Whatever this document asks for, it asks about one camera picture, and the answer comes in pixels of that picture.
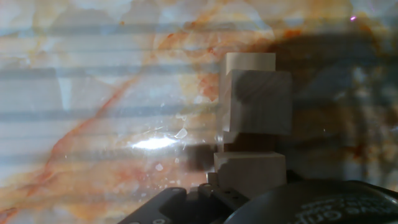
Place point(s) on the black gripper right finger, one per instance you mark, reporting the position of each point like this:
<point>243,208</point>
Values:
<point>293,177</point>

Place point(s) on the orange marble pattern mat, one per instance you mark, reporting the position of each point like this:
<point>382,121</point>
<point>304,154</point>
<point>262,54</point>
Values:
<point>93,93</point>

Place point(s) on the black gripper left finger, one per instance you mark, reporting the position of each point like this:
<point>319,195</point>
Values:
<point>217,199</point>

